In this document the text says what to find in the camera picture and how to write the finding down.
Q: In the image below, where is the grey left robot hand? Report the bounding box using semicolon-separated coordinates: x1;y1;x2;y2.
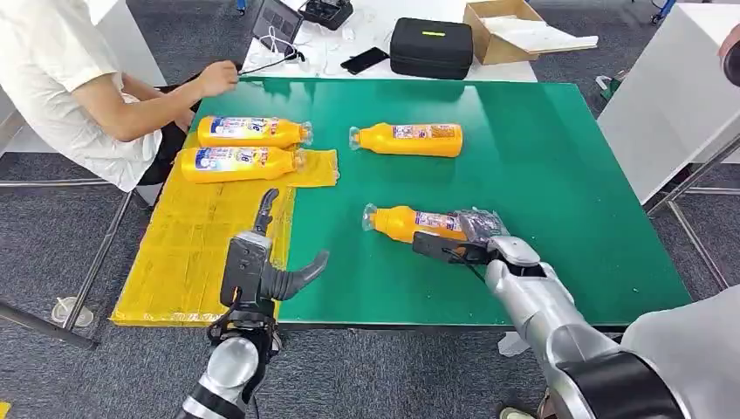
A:
253;189;331;302

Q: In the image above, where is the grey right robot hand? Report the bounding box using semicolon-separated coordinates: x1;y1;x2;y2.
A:
453;209;542;269

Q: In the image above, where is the orange drink bottle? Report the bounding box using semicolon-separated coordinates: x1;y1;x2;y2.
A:
196;115;314;150
180;146;307;184
361;203;470;245
348;122;464;159

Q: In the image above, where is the green table mat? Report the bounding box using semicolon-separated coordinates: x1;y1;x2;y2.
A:
190;76;693;328

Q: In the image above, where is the white table foot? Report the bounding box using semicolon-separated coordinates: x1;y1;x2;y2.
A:
497;331;530;358

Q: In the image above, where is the yellow plastic sheet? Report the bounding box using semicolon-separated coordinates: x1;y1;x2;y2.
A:
109;127;340;329

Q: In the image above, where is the green and white floor object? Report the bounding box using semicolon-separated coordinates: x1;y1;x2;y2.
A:
595;72;628;100

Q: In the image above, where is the cardboard box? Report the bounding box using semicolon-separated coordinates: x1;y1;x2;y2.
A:
462;0;547;66

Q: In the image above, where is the black zip case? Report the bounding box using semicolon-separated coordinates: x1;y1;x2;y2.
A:
388;17;475;81

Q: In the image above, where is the white flat board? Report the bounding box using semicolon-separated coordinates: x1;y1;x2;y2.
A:
479;14;600;55

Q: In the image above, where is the white side table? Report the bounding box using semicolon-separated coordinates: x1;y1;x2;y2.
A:
597;3;740;205

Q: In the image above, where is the clear plastic cup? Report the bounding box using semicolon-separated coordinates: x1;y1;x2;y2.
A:
51;296;95;328

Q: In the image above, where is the black smartphone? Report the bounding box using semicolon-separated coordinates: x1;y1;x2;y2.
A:
339;46;391;76

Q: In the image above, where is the dark tablet screen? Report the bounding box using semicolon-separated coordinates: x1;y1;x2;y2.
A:
251;0;305;43

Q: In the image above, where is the white cabinet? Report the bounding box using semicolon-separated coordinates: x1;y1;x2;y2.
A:
86;0;168;88

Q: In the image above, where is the black controller device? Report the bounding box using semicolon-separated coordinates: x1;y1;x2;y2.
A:
298;0;354;31

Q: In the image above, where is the blue floor object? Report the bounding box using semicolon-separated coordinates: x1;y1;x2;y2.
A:
650;0;676;24

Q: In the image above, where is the seated person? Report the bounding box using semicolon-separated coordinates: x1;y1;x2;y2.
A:
0;0;241;193

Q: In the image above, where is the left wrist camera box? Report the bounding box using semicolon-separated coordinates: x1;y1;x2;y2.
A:
220;230;273;307

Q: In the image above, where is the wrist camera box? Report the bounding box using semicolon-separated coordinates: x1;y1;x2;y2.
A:
412;230;492;267
220;230;273;307

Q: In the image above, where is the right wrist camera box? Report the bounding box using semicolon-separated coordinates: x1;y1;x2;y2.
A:
412;230;492;267

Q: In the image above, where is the metal side table frame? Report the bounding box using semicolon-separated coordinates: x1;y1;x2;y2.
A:
644;135;740;293

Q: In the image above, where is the metal chair frame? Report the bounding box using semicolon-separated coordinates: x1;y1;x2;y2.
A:
0;179;135;351

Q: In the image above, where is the black cable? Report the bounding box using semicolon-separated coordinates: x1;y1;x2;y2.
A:
237;49;306;76

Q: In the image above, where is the white cable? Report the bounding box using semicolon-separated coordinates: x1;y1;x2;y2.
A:
260;25;298;59

